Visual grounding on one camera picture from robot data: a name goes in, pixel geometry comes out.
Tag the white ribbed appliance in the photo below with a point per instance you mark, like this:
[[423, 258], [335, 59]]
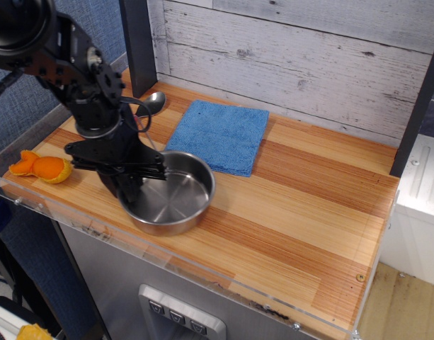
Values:
[[408, 244]]

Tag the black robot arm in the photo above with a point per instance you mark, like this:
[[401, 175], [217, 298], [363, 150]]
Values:
[[37, 40]]

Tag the right dark vertical post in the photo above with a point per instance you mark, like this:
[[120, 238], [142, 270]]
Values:
[[415, 121]]

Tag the orange plush fish toy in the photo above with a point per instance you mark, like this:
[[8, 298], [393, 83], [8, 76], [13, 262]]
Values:
[[49, 169]]

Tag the blue folded cloth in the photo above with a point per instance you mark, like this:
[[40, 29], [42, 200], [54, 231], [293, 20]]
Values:
[[226, 137]]

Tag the red handled metal spoon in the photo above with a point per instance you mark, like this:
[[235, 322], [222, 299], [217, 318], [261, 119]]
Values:
[[153, 105]]

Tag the silver control panel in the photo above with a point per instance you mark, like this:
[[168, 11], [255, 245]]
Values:
[[170, 318]]

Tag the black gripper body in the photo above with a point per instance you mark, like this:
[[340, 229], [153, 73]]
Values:
[[119, 153]]

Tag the yellow black object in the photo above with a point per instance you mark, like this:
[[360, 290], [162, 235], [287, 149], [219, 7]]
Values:
[[26, 332]]

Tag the clear acrylic table guard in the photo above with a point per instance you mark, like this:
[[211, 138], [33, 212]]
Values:
[[288, 252]]

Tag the stainless steel cabinet front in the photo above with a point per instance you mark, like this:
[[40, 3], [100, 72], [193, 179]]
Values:
[[114, 276]]

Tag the left dark vertical post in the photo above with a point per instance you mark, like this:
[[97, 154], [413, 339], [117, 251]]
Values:
[[139, 45]]

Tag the dark vertical post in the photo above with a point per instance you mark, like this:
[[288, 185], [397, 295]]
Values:
[[415, 121], [139, 45]]

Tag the stainless steel pot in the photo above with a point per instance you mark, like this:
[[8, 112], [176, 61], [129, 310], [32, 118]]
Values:
[[177, 203]]

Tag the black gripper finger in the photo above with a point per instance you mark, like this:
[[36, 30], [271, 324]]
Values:
[[108, 178], [130, 185]]

